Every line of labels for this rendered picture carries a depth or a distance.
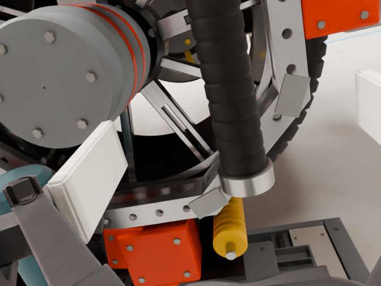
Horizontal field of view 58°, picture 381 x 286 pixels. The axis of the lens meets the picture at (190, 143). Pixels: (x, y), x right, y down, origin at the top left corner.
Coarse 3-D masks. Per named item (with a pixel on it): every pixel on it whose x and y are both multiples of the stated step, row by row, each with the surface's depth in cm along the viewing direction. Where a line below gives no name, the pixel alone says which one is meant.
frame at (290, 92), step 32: (288, 0) 41; (288, 32) 46; (288, 64) 44; (288, 96) 45; (0, 160) 55; (32, 160) 59; (128, 192) 59; (160, 192) 58; (192, 192) 54; (224, 192) 52; (128, 224) 56
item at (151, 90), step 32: (0, 0) 61; (32, 0) 72; (128, 0) 52; (256, 0) 51; (160, 32) 54; (256, 32) 64; (160, 64) 56; (192, 64) 56; (256, 64) 61; (160, 96) 58; (256, 96) 55; (0, 128) 60; (128, 128) 61; (192, 128) 60; (64, 160) 64; (128, 160) 63; (160, 160) 70; (192, 160) 63
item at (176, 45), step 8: (152, 0) 84; (160, 0) 84; (168, 0) 84; (176, 0) 84; (184, 0) 84; (160, 8) 85; (168, 8) 85; (176, 8) 85; (184, 8) 84; (160, 16) 86; (152, 32) 87; (168, 40) 88; (176, 40) 88; (184, 40) 87; (192, 40) 87; (176, 48) 88; (184, 48) 88; (192, 48) 92; (176, 56) 94; (184, 56) 93; (192, 56) 93; (168, 72) 96; (176, 72) 95; (168, 80) 96; (176, 80) 96; (184, 80) 96
